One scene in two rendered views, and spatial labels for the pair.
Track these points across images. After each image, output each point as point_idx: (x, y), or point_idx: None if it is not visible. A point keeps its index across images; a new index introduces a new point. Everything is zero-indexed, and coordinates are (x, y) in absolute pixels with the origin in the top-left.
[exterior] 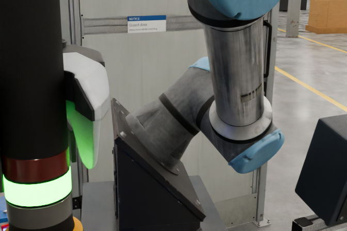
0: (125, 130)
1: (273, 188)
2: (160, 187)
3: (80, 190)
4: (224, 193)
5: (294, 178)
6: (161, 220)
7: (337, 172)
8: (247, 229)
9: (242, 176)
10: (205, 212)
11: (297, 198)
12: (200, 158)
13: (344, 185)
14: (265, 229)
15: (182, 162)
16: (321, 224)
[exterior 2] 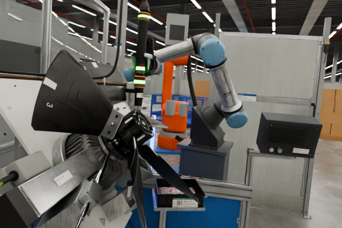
0: (198, 109)
1: (323, 205)
2: (203, 126)
3: None
4: (282, 190)
5: (341, 204)
6: (202, 139)
7: (262, 130)
8: (294, 216)
9: (294, 184)
10: (224, 147)
11: (338, 214)
12: (268, 166)
13: (263, 134)
14: (306, 219)
15: (258, 165)
16: (258, 151)
